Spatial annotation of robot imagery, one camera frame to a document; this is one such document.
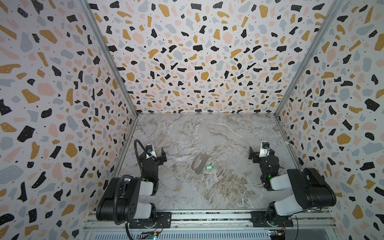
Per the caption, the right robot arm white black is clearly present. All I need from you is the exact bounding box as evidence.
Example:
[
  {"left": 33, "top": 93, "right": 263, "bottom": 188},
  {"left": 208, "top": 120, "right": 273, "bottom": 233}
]
[{"left": 249, "top": 142, "right": 337, "bottom": 227}]

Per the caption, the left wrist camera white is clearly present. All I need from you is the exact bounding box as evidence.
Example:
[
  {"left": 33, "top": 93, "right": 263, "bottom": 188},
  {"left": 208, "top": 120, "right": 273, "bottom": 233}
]
[{"left": 145, "top": 145, "right": 157, "bottom": 159}]

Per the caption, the black corrugated cable conduit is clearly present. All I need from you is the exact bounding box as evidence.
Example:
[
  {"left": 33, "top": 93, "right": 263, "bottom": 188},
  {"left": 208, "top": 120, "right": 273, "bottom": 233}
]
[{"left": 112, "top": 138, "right": 151, "bottom": 226}]

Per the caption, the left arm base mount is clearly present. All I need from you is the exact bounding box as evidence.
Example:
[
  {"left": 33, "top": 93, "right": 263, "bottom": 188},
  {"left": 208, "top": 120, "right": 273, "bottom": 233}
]
[{"left": 129, "top": 212, "right": 172, "bottom": 229}]

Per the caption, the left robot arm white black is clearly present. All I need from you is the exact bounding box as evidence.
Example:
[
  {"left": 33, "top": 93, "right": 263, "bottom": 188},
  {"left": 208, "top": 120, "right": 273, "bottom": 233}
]
[{"left": 96, "top": 145, "right": 167, "bottom": 228}]

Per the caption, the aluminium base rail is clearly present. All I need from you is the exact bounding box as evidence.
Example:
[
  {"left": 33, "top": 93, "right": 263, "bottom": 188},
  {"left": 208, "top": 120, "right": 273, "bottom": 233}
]
[{"left": 83, "top": 209, "right": 337, "bottom": 232}]

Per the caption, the white perforated cable duct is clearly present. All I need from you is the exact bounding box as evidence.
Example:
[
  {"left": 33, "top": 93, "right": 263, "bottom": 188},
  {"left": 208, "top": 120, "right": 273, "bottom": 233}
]
[{"left": 87, "top": 230, "right": 271, "bottom": 240}]

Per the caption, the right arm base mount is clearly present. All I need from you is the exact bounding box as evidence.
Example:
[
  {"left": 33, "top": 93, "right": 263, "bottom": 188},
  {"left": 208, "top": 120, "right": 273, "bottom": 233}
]
[{"left": 251, "top": 211, "right": 294, "bottom": 228}]

